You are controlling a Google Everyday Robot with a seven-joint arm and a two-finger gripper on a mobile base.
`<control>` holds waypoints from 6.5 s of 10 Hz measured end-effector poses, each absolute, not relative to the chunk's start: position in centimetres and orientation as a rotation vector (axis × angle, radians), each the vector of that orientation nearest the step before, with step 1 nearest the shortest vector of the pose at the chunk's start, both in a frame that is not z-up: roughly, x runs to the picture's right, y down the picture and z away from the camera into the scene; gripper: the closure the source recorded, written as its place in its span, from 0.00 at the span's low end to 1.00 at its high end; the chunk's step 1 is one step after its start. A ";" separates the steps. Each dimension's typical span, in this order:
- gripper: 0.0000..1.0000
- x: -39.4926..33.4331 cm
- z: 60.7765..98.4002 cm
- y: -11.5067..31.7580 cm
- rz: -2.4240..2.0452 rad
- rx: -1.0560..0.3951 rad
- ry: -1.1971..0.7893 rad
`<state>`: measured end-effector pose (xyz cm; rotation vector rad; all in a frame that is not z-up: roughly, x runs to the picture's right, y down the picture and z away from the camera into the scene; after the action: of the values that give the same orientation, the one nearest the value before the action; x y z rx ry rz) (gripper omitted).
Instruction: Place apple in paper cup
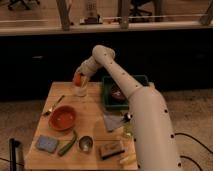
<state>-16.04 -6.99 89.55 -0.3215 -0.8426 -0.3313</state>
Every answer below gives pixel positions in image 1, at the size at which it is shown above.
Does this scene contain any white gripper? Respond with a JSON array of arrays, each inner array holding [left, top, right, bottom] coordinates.
[[76, 60, 96, 87]]

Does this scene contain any red apple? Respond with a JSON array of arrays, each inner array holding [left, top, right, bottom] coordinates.
[[73, 73, 82, 87]]

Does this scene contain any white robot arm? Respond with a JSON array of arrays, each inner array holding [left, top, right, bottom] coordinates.
[[76, 45, 183, 171]]

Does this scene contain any small metal cup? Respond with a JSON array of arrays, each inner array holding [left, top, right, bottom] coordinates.
[[79, 136, 93, 153]]

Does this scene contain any green plastic bin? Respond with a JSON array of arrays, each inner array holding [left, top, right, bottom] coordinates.
[[101, 74, 150, 111]]

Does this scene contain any dark red object in bin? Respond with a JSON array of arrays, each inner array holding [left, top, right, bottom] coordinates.
[[110, 85, 126, 102]]

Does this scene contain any red bowl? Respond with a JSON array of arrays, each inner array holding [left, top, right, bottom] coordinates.
[[48, 105, 76, 131]]

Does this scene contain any metal spoon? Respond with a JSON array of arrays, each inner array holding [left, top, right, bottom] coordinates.
[[42, 95, 65, 116]]

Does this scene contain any grey cloth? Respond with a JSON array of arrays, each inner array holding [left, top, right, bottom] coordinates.
[[103, 114, 124, 132]]

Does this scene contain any small black metal knob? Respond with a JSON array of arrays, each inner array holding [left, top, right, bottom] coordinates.
[[124, 113, 131, 121]]

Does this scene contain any clear glass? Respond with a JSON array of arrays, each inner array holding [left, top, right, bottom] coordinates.
[[123, 122, 133, 138]]

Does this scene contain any blue sponge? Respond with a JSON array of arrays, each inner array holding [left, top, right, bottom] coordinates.
[[35, 135, 59, 153]]

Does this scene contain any brown wooden block brush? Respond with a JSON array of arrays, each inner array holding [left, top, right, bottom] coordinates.
[[99, 141, 125, 160]]

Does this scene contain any black stand post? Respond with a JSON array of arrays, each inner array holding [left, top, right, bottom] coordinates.
[[9, 138, 24, 171]]

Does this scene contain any black cable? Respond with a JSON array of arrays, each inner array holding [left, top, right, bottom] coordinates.
[[174, 132, 213, 171]]

